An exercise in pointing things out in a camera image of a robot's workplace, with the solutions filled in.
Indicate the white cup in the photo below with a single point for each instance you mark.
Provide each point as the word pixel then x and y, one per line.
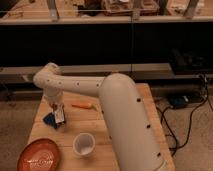
pixel 84 144

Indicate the red plate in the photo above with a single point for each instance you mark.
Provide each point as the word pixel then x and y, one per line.
pixel 40 155

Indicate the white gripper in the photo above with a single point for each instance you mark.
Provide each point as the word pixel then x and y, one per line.
pixel 54 99

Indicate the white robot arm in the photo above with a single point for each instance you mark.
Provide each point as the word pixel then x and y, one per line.
pixel 132 135

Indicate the black power adapter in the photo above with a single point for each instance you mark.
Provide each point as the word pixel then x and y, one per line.
pixel 177 102

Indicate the orange carrot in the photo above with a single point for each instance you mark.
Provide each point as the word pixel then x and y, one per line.
pixel 84 106

